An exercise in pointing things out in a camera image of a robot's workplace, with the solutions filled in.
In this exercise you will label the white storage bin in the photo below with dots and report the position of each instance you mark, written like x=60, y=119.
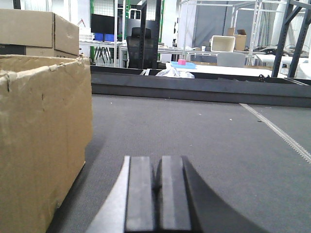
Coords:
x=220, y=43

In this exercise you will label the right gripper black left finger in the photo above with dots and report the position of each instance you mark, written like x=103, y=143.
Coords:
x=129, y=207

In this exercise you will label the black office chair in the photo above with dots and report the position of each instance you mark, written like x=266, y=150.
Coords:
x=140, y=55

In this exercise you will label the black computer monitor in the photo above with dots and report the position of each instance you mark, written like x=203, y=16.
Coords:
x=102, y=24

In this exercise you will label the grey chair back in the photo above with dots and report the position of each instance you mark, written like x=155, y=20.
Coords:
x=230, y=59

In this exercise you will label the closed cardboard box behind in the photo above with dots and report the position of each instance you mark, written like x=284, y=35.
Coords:
x=38, y=29

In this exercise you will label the pink small block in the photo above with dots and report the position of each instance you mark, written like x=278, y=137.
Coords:
x=182, y=62

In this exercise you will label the toothed metal floor strip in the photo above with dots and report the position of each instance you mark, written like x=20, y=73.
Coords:
x=305, y=154

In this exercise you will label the brown cardboard box far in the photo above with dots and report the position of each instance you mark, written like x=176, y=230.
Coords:
x=240, y=38

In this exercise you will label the light blue tray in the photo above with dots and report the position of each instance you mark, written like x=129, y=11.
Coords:
x=188, y=65

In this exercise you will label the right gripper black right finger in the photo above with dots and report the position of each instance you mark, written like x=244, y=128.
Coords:
x=187, y=204

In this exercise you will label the black low platform frame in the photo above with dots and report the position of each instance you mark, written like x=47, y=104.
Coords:
x=229, y=88

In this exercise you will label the large cardboard box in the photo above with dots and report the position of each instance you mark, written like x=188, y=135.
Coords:
x=45, y=126

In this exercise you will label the white lattice basket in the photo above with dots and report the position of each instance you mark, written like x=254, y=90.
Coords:
x=85, y=34

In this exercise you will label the crumpled clear plastic bag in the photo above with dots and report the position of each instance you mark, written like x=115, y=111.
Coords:
x=174, y=73

